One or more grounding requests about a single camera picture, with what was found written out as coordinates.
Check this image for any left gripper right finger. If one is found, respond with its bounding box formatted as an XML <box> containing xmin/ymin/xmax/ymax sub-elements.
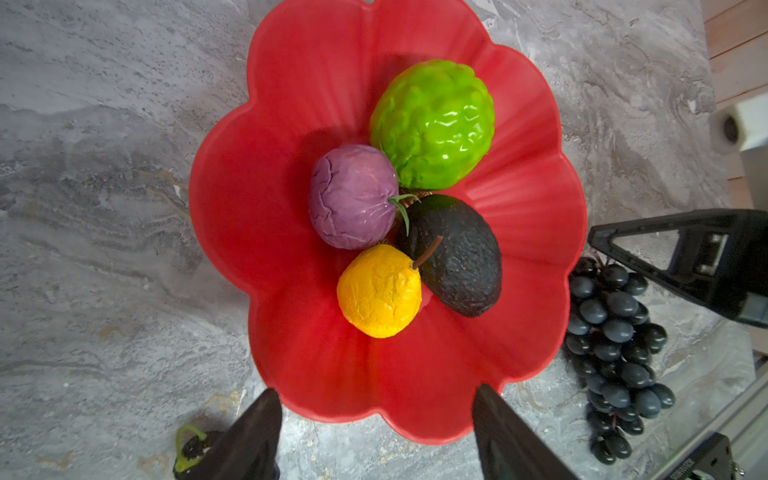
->
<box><xmin>472</xmin><ymin>383</ymin><xmax>576</xmax><ymax>480</ymax></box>

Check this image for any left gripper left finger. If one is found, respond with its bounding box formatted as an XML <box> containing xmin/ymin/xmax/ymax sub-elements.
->
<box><xmin>197</xmin><ymin>388</ymin><xmax>282</xmax><ymax>480</ymax></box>

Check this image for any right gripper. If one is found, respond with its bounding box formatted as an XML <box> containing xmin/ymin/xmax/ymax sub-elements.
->
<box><xmin>588</xmin><ymin>209</ymin><xmax>767</xmax><ymax>327</ymax></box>

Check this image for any black grape bunch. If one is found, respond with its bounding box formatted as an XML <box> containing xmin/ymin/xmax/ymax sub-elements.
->
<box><xmin>562</xmin><ymin>256</ymin><xmax>676</xmax><ymax>465</ymax></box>

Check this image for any dark avocado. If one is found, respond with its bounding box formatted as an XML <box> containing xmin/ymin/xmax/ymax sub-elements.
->
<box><xmin>395</xmin><ymin>194</ymin><xmax>502</xmax><ymax>317</ymax></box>

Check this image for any yellow lemon fruit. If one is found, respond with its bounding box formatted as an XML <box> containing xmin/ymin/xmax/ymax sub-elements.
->
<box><xmin>337</xmin><ymin>244</ymin><xmax>422</xmax><ymax>339</ymax></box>

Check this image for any purple round fruit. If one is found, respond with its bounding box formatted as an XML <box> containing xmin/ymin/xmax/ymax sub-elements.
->
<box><xmin>309</xmin><ymin>144</ymin><xmax>399</xmax><ymax>250</ymax></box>

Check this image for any green bumpy custard apple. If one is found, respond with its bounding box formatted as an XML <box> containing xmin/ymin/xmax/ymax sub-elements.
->
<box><xmin>369</xmin><ymin>59</ymin><xmax>496</xmax><ymax>191</ymax></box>

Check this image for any red flower-shaped fruit bowl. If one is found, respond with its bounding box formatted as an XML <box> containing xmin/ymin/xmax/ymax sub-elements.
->
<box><xmin>189</xmin><ymin>1</ymin><xmax>587</xmax><ymax>445</ymax></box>

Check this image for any black mulberries pair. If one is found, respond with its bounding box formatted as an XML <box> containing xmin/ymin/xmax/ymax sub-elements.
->
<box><xmin>172</xmin><ymin>424</ymin><xmax>223</xmax><ymax>479</ymax></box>

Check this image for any aluminium front rail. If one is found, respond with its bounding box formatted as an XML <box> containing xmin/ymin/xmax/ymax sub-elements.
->
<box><xmin>651</xmin><ymin>360</ymin><xmax>767</xmax><ymax>479</ymax></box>

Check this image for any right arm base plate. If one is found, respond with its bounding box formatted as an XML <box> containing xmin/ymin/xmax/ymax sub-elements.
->
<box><xmin>652</xmin><ymin>432</ymin><xmax>745</xmax><ymax>480</ymax></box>

